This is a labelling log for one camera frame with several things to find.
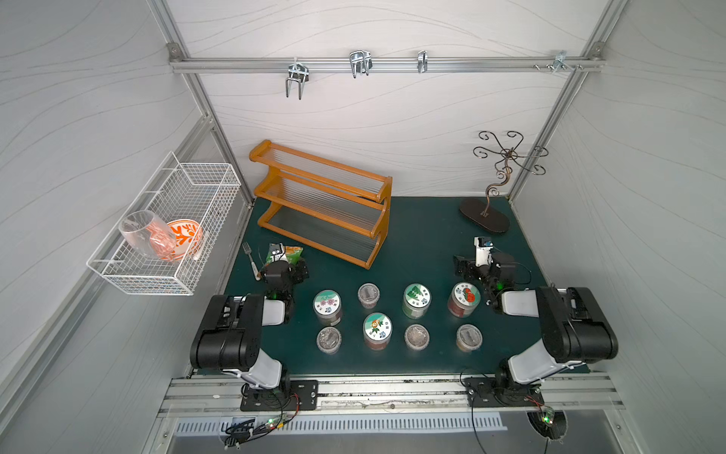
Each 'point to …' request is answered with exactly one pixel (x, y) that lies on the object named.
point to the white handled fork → (255, 270)
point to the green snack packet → (292, 253)
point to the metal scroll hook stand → (479, 211)
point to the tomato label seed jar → (464, 298)
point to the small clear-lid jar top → (369, 293)
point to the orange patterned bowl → (188, 235)
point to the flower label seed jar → (327, 305)
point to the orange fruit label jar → (377, 328)
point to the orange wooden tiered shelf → (337, 209)
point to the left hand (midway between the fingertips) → (288, 260)
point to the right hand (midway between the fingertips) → (471, 253)
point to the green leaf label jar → (416, 299)
